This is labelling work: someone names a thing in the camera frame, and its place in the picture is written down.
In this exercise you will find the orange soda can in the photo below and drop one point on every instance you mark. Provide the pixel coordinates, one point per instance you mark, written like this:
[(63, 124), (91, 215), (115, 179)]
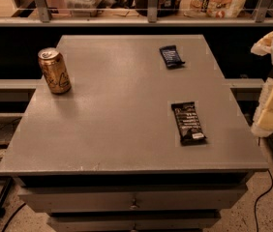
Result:
[(53, 67)]

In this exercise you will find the grey drawer cabinet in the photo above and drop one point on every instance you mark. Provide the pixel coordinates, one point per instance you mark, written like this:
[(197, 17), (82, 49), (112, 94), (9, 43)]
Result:
[(116, 128)]

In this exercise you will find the dark blue snack bar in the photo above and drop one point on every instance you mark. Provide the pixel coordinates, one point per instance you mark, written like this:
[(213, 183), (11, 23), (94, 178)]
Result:
[(171, 56)]

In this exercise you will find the upper grey drawer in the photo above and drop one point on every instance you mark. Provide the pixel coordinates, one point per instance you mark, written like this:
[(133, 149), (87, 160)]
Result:
[(126, 199)]

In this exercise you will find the lower grey drawer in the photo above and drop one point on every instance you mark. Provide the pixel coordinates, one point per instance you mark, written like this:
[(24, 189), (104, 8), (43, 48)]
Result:
[(133, 222)]

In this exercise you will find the black snack bar wrapper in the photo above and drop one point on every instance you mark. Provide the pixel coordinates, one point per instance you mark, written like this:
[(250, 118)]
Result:
[(188, 124)]

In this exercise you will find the grey metal shelf rail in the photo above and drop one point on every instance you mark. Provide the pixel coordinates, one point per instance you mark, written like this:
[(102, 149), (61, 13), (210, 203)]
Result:
[(118, 13)]

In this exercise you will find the printed snack bag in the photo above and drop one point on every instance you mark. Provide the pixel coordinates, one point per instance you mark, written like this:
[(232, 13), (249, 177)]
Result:
[(214, 8)]

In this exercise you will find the metal drawer knob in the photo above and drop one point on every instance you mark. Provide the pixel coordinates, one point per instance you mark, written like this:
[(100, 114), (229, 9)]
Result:
[(134, 205)]

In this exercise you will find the grey drawer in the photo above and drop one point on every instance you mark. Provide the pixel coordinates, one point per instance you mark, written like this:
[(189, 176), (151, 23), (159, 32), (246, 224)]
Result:
[(126, 199), (133, 222)]

